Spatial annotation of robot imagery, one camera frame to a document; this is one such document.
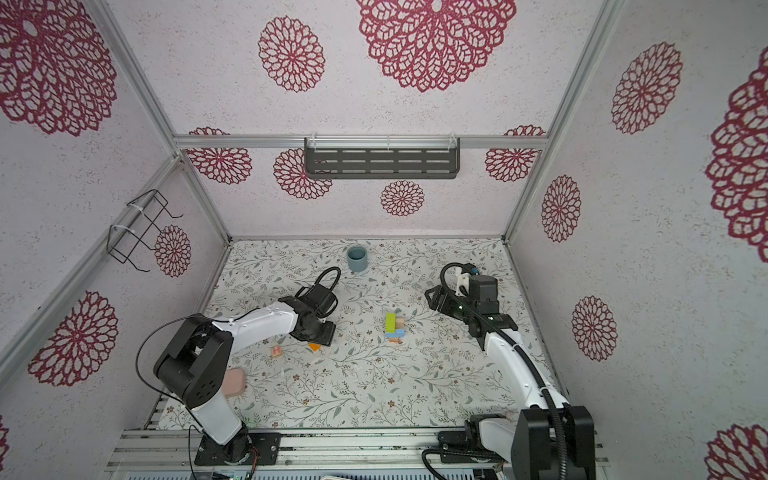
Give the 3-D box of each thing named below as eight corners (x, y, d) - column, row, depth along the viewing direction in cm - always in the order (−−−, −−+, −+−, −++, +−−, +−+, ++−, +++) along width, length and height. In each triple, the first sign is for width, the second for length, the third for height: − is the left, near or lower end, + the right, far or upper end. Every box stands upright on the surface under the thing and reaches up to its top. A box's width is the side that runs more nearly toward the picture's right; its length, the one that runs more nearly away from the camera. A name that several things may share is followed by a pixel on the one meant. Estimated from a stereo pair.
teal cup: (348, 274, 112) (346, 263, 107) (349, 256, 118) (348, 245, 113) (367, 274, 112) (366, 263, 107) (367, 256, 118) (367, 245, 113)
